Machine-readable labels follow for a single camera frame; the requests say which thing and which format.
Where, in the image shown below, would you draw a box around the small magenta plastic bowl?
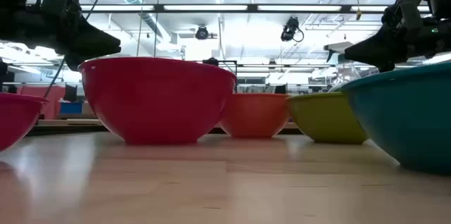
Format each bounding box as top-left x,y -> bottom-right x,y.
0,92 -> 50,152

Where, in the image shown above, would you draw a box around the nested rainbow bowls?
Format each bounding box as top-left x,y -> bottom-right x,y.
78,56 -> 237,146

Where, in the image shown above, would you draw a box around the black overhead camera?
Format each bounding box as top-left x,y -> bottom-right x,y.
280,15 -> 305,43

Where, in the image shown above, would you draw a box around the blue storage bin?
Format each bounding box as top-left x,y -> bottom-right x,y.
58,101 -> 84,115

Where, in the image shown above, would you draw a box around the lime green plastic bowl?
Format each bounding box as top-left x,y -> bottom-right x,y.
285,92 -> 369,145

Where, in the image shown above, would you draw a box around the black aluminium table frame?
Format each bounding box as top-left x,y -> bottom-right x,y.
27,124 -> 304,136

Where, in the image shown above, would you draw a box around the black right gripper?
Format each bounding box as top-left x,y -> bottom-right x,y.
344,0 -> 451,74

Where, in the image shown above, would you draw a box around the black overhead frame beam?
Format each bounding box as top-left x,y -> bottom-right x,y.
80,3 -> 390,15

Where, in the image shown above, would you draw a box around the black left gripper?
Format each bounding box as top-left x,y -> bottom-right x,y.
0,0 -> 122,73

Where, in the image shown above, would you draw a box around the clear spray bottle white trigger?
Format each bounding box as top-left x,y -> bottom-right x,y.
323,41 -> 364,93

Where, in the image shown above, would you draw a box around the orange plastic bowl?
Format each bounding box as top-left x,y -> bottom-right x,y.
218,92 -> 292,139

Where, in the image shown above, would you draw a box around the red partition panel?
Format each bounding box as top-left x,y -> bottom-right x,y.
18,84 -> 67,120

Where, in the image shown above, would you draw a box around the teal plastic bowl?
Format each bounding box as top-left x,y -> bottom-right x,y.
340,61 -> 451,176

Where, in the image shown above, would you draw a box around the black round ceiling lamp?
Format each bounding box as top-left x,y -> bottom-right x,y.
194,25 -> 210,41

